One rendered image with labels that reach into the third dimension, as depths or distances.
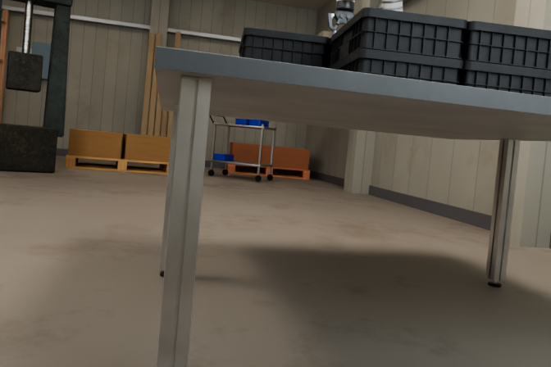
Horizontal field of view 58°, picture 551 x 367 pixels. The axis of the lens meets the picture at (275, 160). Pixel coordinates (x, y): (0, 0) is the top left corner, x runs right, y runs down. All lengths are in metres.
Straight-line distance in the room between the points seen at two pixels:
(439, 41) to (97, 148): 5.74
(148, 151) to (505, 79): 5.71
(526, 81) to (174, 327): 1.14
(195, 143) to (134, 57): 8.47
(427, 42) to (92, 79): 8.33
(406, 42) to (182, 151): 0.73
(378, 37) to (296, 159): 6.93
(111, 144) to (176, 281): 5.83
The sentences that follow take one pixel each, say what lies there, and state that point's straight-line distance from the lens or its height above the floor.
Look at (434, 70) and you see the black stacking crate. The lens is 1.45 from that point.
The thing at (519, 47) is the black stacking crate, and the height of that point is 0.88.
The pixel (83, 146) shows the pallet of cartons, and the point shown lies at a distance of 6.81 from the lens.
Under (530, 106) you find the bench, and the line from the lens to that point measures 1.21.
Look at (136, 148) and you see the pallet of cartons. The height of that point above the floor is 0.32.
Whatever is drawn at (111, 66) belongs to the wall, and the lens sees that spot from 9.44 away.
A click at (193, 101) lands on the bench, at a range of 1.00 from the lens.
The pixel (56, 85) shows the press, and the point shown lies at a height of 0.97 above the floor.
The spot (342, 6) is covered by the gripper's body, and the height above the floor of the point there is 1.12.
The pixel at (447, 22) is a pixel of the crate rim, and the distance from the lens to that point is 1.48.
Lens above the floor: 0.54
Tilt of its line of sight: 2 degrees down
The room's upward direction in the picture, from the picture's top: 5 degrees clockwise
